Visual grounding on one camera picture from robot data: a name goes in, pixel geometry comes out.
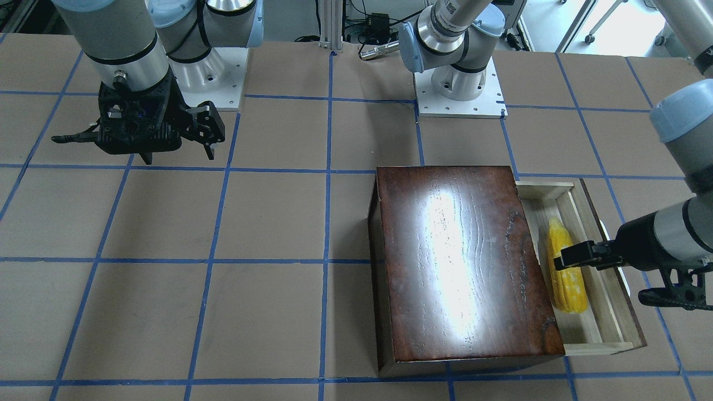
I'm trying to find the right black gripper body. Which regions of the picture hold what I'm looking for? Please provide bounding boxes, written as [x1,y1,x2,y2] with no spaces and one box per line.
[150,84,193,148]

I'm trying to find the silver flashlight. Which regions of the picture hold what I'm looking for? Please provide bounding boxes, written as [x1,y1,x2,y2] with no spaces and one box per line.
[358,41,399,61]

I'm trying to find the yellow corn cob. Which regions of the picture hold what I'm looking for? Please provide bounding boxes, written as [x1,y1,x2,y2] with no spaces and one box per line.
[546,217,589,313]

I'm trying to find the wooden drawer with white handle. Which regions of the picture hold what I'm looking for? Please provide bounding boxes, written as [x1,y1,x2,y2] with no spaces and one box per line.
[515,179,647,357]

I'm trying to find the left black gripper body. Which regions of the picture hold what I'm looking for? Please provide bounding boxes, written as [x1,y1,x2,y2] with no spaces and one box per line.
[614,213,669,271]

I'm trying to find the aluminium frame post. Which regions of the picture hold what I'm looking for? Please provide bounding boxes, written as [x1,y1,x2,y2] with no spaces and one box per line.
[318,1,345,54]

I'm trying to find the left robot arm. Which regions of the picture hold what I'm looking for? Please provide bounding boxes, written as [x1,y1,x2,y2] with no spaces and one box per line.
[399,1,711,272]

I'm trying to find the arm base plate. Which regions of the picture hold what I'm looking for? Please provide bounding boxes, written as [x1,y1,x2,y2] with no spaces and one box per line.
[169,47,250,111]
[413,58,509,119]

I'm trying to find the dark wooden cabinet box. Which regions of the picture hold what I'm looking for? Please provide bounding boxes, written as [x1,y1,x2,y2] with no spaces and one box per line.
[368,167,565,378]

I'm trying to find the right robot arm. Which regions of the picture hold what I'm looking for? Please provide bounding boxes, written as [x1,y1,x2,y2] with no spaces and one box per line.
[52,1,264,165]

